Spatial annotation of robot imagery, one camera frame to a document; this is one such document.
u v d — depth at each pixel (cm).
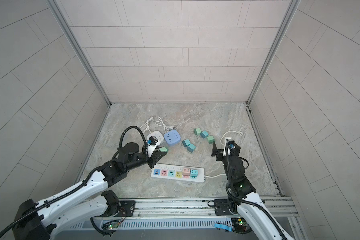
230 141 63
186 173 77
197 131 98
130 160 57
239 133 97
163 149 71
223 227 65
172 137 94
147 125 101
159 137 98
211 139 94
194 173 77
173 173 80
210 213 71
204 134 96
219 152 68
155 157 65
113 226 65
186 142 93
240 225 68
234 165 56
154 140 61
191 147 91
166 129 99
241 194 55
